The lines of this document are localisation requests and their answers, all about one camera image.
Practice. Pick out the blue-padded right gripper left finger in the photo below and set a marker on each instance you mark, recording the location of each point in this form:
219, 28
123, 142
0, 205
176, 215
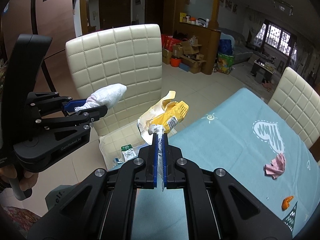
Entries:
102, 205

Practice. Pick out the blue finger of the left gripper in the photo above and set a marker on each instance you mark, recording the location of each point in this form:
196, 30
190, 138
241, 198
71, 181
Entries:
71, 105

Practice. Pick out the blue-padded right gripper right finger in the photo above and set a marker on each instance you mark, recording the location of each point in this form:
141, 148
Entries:
217, 206

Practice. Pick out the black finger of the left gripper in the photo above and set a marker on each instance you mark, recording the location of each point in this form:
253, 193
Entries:
92, 113

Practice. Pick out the white knotted plastic bag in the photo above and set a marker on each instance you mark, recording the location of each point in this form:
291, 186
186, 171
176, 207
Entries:
107, 96

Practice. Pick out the green white milk carton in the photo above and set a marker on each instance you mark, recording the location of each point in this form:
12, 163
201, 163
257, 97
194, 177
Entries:
128, 152

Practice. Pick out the yellow paper bag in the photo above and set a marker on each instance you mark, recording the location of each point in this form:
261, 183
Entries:
166, 112

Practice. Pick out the white tissue paper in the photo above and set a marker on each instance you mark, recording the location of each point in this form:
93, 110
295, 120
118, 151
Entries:
158, 129

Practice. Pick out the clear plastic trash bin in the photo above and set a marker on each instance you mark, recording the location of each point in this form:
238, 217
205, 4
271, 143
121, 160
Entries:
110, 144

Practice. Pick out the wooden room divider shelf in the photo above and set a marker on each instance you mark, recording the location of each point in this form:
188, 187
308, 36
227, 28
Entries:
200, 18

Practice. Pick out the person's left hand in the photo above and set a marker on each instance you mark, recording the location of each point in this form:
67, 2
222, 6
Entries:
9, 172

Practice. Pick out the orange peel piece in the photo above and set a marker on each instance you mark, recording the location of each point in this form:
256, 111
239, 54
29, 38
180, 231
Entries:
286, 202

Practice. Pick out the cream quilted chair left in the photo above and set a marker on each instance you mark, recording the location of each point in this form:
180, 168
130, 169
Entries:
129, 55

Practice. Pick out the cream quilted chair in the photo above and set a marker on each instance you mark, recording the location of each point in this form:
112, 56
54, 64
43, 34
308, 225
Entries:
129, 55
296, 102

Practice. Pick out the pink crumpled paper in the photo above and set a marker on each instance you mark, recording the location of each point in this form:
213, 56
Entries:
276, 167

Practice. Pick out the teal patterned tablecloth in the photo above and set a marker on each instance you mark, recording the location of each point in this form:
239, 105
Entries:
242, 135

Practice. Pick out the orange plastic bucket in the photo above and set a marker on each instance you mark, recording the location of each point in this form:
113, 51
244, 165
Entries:
175, 62

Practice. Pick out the pile of cardboard boxes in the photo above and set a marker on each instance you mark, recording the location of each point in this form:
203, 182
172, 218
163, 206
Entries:
189, 53

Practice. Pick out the cream quilted chair middle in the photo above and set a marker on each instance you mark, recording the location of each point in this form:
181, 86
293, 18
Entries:
296, 102

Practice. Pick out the colourful green shopping bag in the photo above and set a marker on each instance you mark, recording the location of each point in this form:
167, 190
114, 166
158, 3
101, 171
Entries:
225, 63

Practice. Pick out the dark low coffee table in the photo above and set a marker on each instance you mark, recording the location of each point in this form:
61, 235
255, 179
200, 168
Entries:
262, 71

